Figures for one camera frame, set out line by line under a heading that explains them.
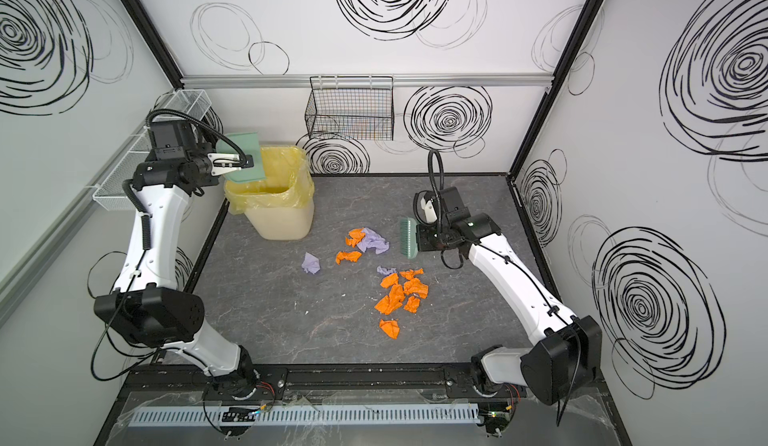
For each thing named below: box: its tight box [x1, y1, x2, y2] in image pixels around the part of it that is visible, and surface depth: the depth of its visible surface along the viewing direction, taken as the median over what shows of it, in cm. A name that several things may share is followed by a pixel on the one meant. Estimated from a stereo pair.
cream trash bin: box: [244, 200, 315, 241], surface depth 97 cm
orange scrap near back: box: [404, 296, 421, 314], surface depth 88 cm
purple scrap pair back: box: [357, 227, 390, 254], surface depth 101 cm
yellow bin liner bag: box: [224, 146, 315, 215], surface depth 86 cm
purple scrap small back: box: [301, 252, 321, 274], surface depth 96 cm
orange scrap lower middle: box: [403, 278, 429, 299], surface depth 91 cm
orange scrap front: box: [400, 268, 424, 280], surface depth 93 cm
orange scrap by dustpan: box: [335, 251, 363, 265], surface depth 98 cm
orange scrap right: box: [345, 228, 366, 248], surface depth 102 cm
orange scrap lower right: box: [374, 284, 405, 315], surface depth 88 cm
